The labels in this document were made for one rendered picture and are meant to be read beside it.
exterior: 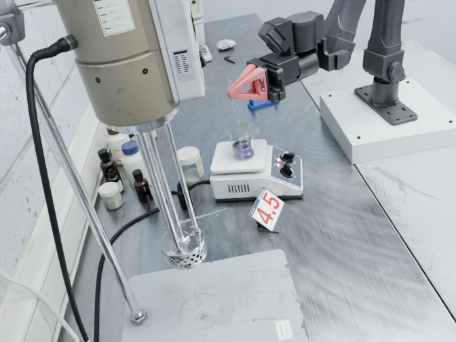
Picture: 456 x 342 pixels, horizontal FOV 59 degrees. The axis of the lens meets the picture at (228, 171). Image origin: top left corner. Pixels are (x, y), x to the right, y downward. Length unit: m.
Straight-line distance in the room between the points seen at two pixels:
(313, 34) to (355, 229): 0.39
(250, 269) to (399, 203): 0.34
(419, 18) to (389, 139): 1.73
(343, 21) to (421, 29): 1.83
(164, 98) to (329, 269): 0.46
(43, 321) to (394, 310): 0.56
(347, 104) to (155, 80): 0.77
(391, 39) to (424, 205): 0.38
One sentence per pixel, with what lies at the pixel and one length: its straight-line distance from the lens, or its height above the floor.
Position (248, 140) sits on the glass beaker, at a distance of 0.87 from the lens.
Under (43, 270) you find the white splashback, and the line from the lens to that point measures 0.78.
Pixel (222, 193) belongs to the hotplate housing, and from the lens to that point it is 0.91.
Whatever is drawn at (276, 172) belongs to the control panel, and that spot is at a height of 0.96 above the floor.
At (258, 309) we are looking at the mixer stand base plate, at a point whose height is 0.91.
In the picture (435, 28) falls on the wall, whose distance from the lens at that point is 2.76.
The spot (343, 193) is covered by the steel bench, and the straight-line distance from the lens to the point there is 0.92.
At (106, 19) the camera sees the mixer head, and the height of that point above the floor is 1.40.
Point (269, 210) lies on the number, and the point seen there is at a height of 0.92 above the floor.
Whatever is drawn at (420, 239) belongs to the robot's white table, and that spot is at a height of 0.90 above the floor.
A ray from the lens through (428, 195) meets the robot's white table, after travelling 0.94.
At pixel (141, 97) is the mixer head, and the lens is 0.43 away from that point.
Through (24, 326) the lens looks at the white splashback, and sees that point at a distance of 0.72.
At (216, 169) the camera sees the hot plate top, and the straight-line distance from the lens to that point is 0.88.
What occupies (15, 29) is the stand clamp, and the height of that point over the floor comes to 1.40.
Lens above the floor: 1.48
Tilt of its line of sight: 35 degrees down
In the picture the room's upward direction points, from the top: 11 degrees counter-clockwise
